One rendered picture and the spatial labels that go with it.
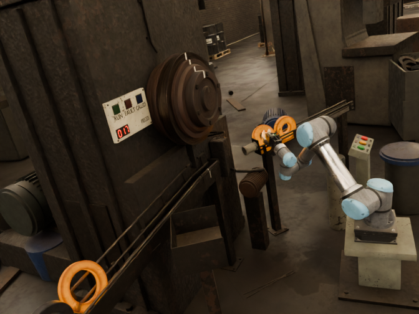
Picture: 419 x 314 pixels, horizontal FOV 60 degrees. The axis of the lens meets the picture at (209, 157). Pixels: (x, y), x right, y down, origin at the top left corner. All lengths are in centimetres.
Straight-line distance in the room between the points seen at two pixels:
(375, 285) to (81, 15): 191
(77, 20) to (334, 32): 321
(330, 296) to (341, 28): 293
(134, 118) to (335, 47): 302
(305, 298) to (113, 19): 170
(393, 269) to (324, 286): 38
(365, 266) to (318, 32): 291
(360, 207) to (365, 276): 49
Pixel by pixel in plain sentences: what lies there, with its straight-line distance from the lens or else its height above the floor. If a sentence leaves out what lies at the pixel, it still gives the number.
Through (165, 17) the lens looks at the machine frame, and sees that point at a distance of 204.
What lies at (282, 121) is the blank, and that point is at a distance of 241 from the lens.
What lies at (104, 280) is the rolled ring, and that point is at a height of 63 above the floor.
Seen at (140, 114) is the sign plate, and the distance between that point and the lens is 176.
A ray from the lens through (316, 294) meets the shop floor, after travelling 220.
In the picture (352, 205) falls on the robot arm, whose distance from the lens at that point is 183.
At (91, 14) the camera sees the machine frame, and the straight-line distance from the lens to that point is 165.
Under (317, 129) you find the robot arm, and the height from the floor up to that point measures 88.
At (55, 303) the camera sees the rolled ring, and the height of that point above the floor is 72.
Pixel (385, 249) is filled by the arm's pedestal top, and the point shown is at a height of 30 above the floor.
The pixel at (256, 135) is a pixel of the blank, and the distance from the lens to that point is 236.
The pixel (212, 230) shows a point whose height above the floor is 61.
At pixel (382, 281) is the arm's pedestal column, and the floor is 7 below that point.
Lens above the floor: 153
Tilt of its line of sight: 22 degrees down
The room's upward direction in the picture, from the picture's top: 11 degrees counter-clockwise
